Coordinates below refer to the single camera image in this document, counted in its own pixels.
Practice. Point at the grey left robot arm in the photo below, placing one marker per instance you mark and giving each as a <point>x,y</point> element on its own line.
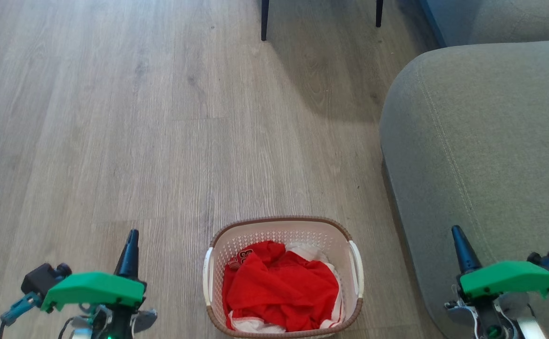
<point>114,322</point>

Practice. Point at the red jersey garment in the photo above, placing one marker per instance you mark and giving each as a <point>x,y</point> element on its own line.
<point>281,287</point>

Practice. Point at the grey fabric sofa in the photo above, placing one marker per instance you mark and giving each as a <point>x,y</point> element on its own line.
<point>467,150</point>

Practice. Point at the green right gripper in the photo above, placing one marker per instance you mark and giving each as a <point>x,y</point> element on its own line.
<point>507,278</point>

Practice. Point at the white brown-rimmed laundry basket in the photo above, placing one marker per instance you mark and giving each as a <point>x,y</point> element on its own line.
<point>283,230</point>

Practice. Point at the black chair leg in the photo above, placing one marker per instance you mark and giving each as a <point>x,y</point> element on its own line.
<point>265,19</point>
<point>379,12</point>

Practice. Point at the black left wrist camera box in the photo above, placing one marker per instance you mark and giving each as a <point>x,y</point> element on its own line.
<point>43,278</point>

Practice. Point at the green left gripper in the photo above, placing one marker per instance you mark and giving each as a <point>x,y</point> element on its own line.
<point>93,288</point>

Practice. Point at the grey blue sofa section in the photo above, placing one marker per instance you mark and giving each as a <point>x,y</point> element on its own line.
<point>500,21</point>

